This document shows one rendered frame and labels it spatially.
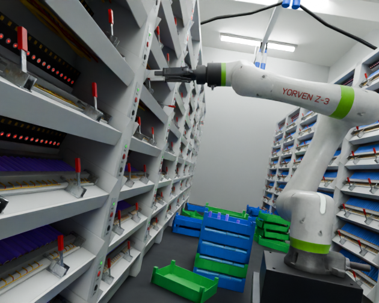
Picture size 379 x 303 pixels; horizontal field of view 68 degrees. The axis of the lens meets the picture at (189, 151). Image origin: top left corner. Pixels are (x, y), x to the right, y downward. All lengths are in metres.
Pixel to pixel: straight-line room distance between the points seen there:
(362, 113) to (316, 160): 0.23
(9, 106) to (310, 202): 0.85
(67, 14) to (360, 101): 0.90
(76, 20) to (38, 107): 0.18
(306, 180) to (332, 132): 0.21
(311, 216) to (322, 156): 0.30
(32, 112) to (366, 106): 0.97
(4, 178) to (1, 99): 0.18
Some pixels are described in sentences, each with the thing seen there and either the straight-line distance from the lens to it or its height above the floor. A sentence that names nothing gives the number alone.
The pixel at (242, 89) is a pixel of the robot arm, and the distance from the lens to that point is 0.99.
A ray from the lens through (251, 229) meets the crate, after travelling 1.71.
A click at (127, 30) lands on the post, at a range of 0.98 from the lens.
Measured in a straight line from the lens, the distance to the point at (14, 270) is 0.72.
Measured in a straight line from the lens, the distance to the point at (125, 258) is 1.47.
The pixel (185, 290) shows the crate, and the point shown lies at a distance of 1.56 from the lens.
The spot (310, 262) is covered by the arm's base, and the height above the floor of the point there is 0.42.
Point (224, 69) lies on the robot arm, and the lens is 1.12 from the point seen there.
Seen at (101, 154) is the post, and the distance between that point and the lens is 0.90.
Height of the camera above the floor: 0.64
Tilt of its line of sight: 3 degrees up
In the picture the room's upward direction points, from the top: 11 degrees clockwise
